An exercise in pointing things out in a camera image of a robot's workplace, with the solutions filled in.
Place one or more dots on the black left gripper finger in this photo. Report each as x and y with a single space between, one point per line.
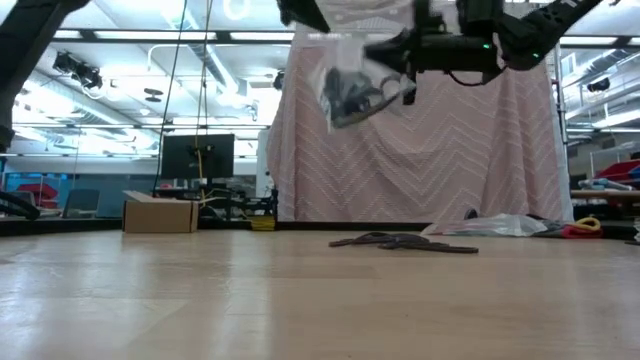
305 12

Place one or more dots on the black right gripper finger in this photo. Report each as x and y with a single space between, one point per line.
397 44
405 62

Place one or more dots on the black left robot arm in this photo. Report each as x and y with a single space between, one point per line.
25 40

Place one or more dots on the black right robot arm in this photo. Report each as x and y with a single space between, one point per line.
540 30

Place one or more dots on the pink chevron cloth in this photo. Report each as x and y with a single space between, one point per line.
500 150

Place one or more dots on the metal garment rack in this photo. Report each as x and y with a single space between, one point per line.
558 100

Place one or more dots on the black computer monitor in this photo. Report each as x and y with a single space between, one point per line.
197 156

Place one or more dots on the pale folded cloth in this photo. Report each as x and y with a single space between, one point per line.
602 184

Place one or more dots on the dark gray bundle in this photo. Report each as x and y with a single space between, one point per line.
552 227

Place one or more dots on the red storage bins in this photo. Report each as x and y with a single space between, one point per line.
620 170

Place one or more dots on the black desk with equipment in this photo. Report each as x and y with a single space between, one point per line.
240 205

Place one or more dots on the wooden workbench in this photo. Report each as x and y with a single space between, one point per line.
605 196

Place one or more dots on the thick yellow band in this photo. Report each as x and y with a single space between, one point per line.
587 220

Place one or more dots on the black spool yellow winding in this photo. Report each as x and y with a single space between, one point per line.
262 223

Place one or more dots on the thick red band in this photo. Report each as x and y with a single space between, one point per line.
580 232

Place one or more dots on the black ceiling spotlight cluster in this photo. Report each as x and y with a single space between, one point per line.
85 75

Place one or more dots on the small open cardboard box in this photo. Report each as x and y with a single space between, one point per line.
160 217

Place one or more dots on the grey office chair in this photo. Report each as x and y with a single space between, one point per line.
82 202

